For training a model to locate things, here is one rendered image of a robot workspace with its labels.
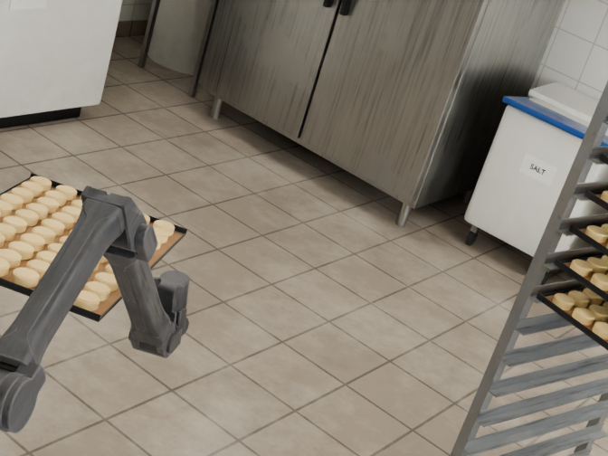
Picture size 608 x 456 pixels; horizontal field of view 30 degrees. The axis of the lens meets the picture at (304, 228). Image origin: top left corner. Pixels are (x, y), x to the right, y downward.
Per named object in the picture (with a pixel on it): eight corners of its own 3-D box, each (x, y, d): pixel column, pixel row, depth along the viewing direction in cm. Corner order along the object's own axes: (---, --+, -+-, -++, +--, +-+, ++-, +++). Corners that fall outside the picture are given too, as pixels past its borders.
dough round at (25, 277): (31, 290, 214) (33, 281, 214) (6, 281, 214) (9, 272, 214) (41, 282, 219) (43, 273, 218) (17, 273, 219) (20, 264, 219)
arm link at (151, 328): (78, 228, 181) (139, 245, 179) (93, 200, 184) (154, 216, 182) (125, 351, 217) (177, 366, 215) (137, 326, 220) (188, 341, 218)
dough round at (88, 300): (85, 313, 212) (88, 304, 212) (66, 301, 214) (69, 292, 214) (103, 308, 216) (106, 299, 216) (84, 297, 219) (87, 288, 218)
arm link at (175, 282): (127, 344, 215) (168, 356, 213) (131, 292, 210) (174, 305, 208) (153, 316, 226) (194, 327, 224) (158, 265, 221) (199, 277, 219)
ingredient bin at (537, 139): (447, 242, 544) (503, 95, 512) (502, 216, 596) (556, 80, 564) (546, 296, 521) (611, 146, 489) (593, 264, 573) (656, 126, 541)
